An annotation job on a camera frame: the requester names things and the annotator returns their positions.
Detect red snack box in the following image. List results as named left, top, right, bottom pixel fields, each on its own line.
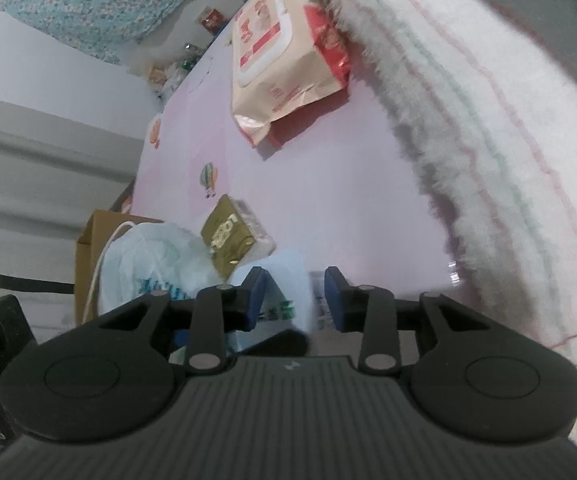
left=198, top=8, right=228, bottom=36

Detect brown cardboard box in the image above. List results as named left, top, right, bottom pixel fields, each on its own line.
left=74, top=209, right=155, bottom=326

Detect red beige wet wipes pack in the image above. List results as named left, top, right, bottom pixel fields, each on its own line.
left=231, top=0, right=351, bottom=146

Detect white fringed mattress pad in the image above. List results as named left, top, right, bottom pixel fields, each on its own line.
left=327, top=0, right=577, bottom=444

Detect white plastic shopping bag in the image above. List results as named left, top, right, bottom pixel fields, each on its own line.
left=88, top=222, right=222, bottom=315

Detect white cable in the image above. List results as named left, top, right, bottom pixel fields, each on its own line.
left=80, top=219, right=138, bottom=326

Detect gold tissue pack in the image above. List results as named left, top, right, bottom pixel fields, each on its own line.
left=200, top=194, right=276, bottom=281

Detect blue white carton box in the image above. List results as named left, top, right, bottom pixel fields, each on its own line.
left=168, top=246, right=339, bottom=361

